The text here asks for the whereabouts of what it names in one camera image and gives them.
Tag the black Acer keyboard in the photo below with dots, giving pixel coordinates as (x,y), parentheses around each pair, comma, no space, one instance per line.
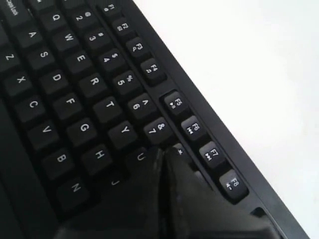
(87,87)

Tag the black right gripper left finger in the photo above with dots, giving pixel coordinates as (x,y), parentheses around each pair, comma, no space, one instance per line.
(130,210)

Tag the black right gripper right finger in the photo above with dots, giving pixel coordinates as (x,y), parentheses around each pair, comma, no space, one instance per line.
(195,211)

